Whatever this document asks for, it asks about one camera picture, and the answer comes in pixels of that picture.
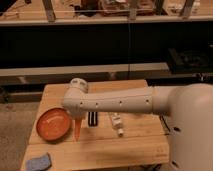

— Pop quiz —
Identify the orange pepper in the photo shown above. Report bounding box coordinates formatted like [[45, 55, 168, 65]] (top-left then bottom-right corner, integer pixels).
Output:
[[74, 119, 82, 141]]

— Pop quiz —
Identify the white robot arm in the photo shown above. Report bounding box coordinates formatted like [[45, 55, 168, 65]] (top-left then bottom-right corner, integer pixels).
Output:
[[62, 78, 213, 171]]

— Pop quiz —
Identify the blue sponge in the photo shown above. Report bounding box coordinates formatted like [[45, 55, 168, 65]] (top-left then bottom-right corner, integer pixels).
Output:
[[25, 153, 52, 171]]

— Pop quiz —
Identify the black striped rectangular block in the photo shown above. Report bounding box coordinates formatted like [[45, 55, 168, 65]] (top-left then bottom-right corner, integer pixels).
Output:
[[88, 112, 98, 127]]

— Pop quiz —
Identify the white tube bottle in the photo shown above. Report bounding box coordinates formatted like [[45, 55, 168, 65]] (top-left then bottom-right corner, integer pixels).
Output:
[[109, 113, 124, 137]]

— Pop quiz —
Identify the black equipment box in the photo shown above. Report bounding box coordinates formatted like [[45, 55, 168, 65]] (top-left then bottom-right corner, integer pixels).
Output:
[[167, 48, 213, 74]]

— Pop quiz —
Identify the grey metal shelf rail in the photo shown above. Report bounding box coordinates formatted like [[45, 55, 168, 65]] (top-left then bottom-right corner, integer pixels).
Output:
[[0, 62, 171, 85]]

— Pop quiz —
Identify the wooden table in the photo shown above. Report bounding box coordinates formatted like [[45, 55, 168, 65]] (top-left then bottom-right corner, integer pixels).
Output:
[[19, 79, 171, 171]]

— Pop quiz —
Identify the orange ceramic bowl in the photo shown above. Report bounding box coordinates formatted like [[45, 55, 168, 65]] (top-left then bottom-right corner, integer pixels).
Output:
[[36, 108, 72, 141]]

